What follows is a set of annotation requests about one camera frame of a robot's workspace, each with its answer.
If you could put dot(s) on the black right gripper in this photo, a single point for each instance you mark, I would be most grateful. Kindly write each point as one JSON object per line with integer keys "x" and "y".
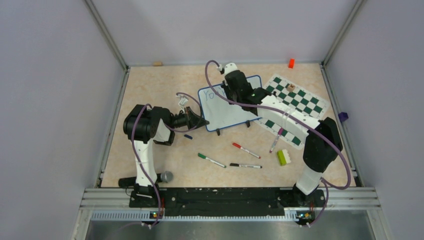
{"x": 226, "y": 88}

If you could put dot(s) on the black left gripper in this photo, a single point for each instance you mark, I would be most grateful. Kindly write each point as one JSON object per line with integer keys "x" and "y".
{"x": 195, "y": 121}

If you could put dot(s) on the blue framed whiteboard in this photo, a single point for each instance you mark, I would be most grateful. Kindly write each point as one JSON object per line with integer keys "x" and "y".
{"x": 219, "y": 113}

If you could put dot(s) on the blue marker cap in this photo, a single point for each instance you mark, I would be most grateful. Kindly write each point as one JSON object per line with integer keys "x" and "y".
{"x": 188, "y": 136}

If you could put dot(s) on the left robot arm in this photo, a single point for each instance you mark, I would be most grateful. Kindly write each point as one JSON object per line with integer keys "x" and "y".
{"x": 145, "y": 127}

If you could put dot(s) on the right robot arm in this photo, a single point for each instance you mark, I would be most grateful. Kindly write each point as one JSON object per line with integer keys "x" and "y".
{"x": 321, "y": 139}

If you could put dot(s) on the green marker pen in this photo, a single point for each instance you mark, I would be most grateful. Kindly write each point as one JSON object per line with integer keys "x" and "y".
{"x": 200, "y": 155}

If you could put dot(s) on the red marker pen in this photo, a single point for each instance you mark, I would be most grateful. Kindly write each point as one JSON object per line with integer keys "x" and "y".
{"x": 246, "y": 150}

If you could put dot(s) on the black marker pen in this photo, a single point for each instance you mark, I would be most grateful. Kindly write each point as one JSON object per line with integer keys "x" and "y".
{"x": 245, "y": 165}

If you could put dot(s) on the small wooden cylinder piece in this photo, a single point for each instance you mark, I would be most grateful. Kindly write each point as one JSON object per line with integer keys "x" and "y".
{"x": 291, "y": 87}

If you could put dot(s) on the orange red block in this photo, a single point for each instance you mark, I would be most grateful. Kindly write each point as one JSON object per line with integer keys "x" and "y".
{"x": 291, "y": 63}

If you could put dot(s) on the purple marker pen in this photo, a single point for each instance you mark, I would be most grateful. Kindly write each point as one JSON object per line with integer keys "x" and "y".
{"x": 276, "y": 140}

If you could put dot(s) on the green white chessboard mat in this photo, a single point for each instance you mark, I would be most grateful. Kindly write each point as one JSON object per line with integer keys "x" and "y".
{"x": 300, "y": 99}

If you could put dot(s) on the small wooden block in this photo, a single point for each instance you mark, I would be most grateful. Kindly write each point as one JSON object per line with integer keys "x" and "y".
{"x": 157, "y": 64}

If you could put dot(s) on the lime green toy brick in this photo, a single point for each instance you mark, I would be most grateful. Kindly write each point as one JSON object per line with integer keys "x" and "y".
{"x": 283, "y": 157}

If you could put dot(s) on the purple block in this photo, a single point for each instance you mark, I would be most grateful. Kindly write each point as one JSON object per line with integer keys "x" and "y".
{"x": 343, "y": 116}

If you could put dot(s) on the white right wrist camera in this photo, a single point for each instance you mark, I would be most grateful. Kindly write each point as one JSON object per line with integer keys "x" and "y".
{"x": 227, "y": 68}

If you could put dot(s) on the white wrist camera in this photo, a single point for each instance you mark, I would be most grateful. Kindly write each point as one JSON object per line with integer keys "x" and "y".
{"x": 227, "y": 68}
{"x": 182, "y": 100}

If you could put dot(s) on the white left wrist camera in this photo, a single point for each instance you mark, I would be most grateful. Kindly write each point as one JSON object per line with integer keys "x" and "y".
{"x": 182, "y": 100}

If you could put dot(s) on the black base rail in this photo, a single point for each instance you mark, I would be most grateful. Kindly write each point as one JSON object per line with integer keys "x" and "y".
{"x": 228, "y": 202}

